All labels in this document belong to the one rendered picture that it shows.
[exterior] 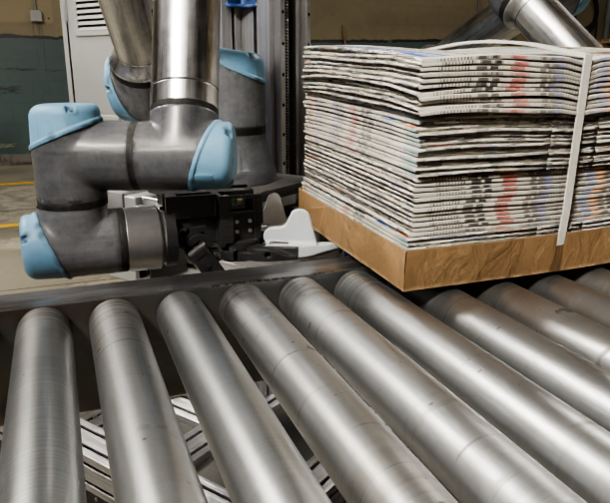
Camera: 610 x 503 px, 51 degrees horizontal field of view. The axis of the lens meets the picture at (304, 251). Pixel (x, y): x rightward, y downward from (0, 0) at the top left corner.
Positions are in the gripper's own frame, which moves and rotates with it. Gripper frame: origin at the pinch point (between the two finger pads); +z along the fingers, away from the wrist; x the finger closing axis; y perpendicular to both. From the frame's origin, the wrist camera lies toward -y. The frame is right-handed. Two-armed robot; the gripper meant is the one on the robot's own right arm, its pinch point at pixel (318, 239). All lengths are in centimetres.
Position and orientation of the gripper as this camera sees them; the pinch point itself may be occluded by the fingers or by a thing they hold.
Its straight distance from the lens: 83.9
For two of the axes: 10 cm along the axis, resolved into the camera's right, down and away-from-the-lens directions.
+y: 0.0, -9.6, -2.8
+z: 9.4, -1.0, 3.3
